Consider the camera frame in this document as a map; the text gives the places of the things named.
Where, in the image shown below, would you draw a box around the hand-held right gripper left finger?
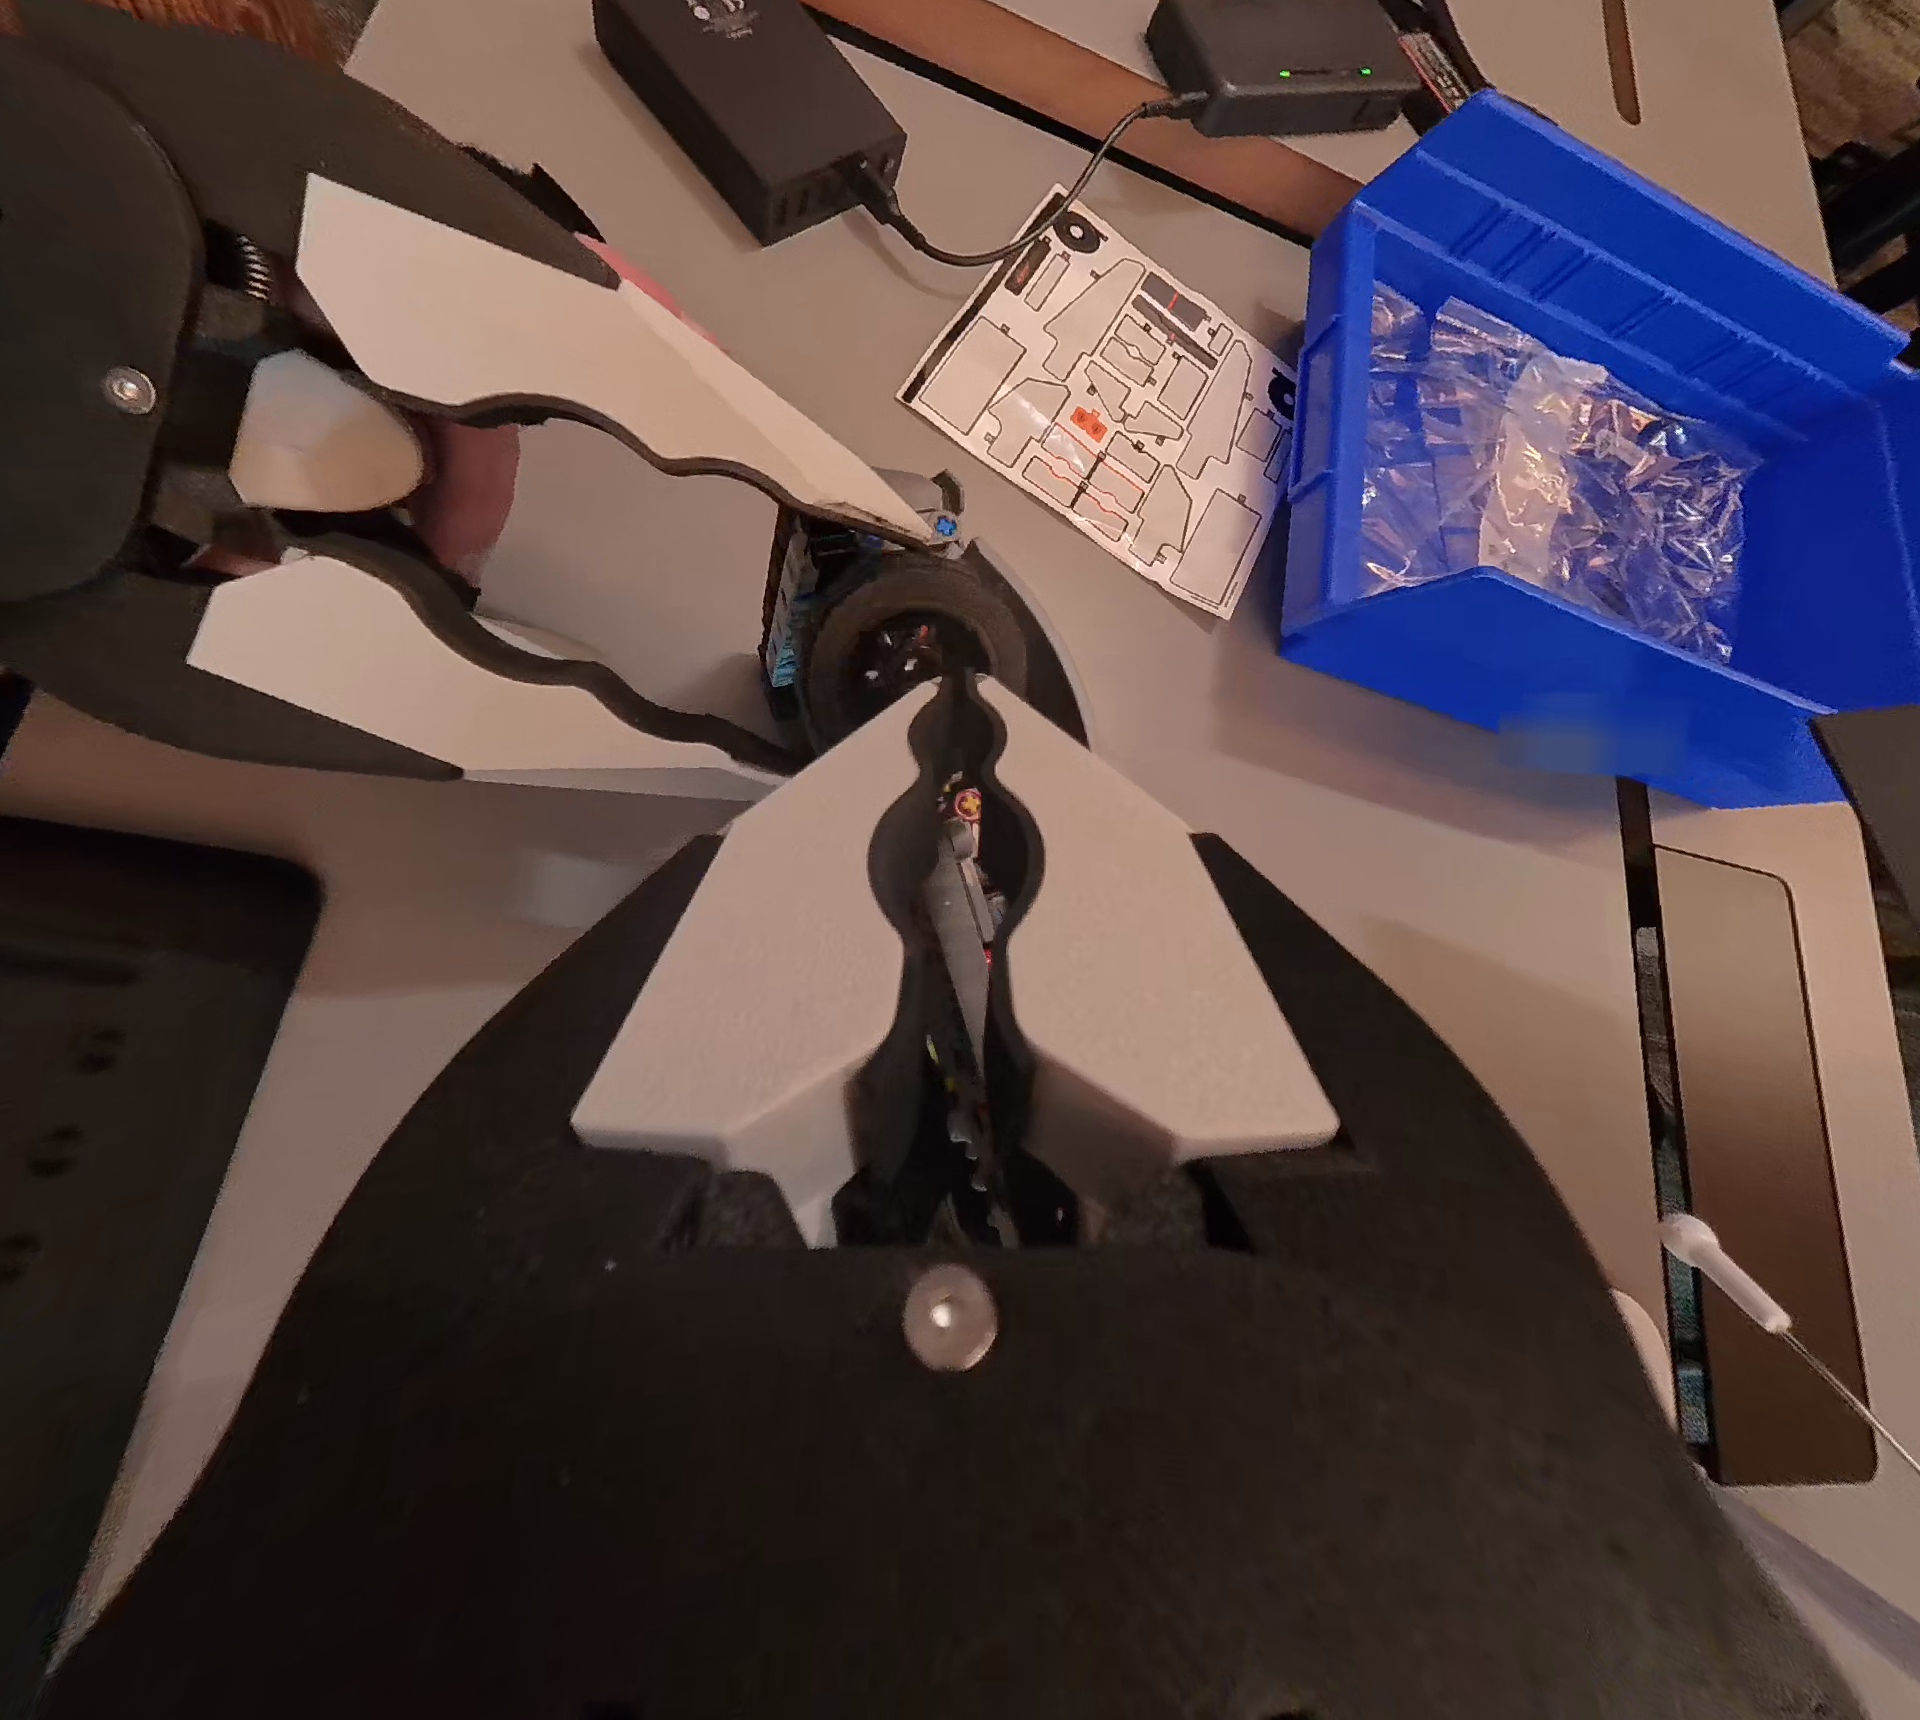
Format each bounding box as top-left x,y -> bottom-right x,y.
570,674 -> 965,1250

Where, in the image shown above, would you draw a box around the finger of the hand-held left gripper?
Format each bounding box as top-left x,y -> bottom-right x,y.
291,172 -> 939,552
184,546 -> 803,797

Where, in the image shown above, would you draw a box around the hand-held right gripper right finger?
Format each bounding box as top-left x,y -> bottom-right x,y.
974,674 -> 1339,1250

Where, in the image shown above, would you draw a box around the partly built lego car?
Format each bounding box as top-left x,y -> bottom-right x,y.
756,471 -> 1090,1250

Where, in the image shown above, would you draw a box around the black lego wheel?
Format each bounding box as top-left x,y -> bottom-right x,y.
802,557 -> 1037,763

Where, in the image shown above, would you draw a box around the person's left hand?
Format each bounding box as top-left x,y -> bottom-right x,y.
412,235 -> 669,570

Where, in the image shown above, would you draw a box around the black multiport charger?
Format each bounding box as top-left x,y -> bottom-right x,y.
588,0 -> 909,250

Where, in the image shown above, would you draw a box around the blue plastic bin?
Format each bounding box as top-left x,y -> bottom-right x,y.
1278,89 -> 1920,810

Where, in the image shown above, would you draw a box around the black perforated office chair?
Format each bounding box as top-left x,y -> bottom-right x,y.
0,821 -> 324,1678

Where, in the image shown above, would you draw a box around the white sticker sheet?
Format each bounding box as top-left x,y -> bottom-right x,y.
896,186 -> 1308,623

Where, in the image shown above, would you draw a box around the white book stand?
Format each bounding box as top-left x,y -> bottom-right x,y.
1612,1285 -> 1920,1720

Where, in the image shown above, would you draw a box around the clear plastic bags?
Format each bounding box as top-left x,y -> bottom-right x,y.
1355,287 -> 1763,664

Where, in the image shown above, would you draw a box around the black power adapter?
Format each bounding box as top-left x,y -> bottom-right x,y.
1144,0 -> 1420,143

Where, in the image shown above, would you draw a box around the black charger cable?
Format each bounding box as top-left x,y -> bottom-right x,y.
851,92 -> 1201,268

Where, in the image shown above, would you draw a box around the stand cord with white pin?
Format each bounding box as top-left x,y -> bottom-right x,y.
1655,1212 -> 1920,1481

